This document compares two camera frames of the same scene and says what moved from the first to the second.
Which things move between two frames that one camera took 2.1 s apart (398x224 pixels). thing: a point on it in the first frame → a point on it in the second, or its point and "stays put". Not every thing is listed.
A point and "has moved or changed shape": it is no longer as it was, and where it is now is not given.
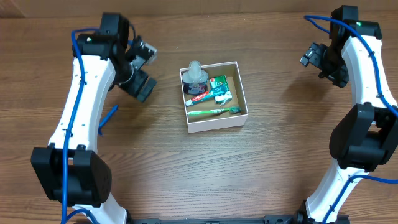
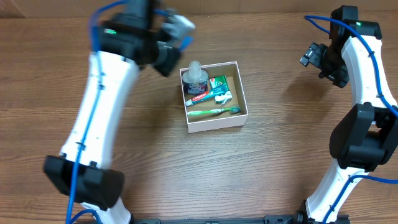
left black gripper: (138, 86) → (168, 62)
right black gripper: (313, 56) stays put
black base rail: (267, 219) stays put
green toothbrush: (234, 109) stays put
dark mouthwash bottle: (195, 79) stays put
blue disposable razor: (115, 107) has moved or changed shape
